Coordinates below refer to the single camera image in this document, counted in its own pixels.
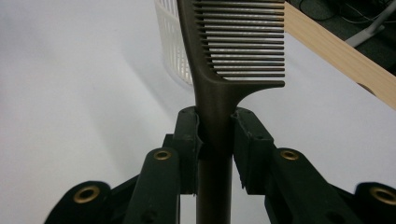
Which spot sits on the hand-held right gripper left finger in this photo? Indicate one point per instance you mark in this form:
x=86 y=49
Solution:
x=162 y=180

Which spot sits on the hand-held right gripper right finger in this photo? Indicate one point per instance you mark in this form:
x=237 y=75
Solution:
x=280 y=183

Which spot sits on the black comb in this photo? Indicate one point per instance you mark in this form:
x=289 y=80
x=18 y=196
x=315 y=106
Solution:
x=214 y=99

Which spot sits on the white plastic basket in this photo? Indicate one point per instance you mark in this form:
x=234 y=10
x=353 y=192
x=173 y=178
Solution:
x=174 y=40

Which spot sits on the white table cover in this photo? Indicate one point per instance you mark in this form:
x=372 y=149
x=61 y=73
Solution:
x=77 y=77

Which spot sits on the light wooden table edge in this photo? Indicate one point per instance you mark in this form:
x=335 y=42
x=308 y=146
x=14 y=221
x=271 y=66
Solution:
x=342 y=56

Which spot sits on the white desk leg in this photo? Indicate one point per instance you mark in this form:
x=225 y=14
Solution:
x=370 y=31

